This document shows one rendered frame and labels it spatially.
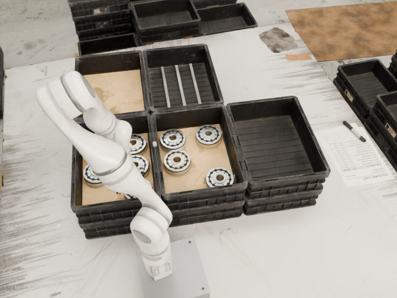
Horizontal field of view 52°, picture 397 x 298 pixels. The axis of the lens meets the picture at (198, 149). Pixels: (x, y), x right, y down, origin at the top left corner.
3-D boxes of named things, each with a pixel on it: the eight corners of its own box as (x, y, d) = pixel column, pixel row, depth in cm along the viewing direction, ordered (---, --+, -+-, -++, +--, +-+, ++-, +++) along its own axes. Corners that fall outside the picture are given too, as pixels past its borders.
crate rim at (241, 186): (248, 189, 140) (249, 185, 139) (162, 201, 137) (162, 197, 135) (224, 107, 165) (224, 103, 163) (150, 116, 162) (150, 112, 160)
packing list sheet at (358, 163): (398, 178, 169) (399, 177, 168) (348, 190, 165) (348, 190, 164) (358, 121, 188) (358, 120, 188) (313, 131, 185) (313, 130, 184)
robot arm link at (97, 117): (111, 99, 111) (84, 114, 111) (72, 59, 85) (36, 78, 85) (126, 128, 109) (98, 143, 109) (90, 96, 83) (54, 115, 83)
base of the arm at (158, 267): (176, 271, 132) (174, 249, 119) (150, 282, 130) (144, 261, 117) (166, 247, 138) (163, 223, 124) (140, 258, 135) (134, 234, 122)
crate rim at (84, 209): (162, 201, 137) (161, 197, 135) (71, 214, 134) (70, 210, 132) (150, 116, 162) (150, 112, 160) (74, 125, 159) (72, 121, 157)
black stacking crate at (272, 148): (323, 191, 151) (331, 174, 142) (246, 203, 148) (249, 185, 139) (290, 115, 176) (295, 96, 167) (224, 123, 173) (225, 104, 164)
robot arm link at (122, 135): (139, 150, 130) (113, 145, 131) (133, 117, 118) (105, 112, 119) (131, 167, 126) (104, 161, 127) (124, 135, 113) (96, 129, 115)
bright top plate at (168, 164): (192, 169, 152) (192, 168, 151) (165, 173, 151) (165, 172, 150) (188, 149, 158) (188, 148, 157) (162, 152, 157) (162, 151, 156)
